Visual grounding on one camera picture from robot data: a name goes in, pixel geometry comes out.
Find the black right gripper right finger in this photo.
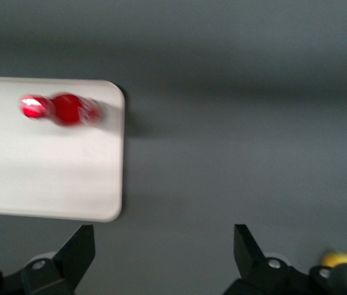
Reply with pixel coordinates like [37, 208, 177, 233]
[221, 224, 338, 295]

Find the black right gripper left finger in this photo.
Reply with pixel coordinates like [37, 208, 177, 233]
[0, 224, 97, 295]

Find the yellow toy lemon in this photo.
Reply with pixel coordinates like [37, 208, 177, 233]
[320, 250, 347, 290]

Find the red coke bottle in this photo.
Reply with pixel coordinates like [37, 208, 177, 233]
[17, 92, 105, 128]

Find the beige rectangular tray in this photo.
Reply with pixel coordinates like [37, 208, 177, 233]
[0, 76, 126, 223]

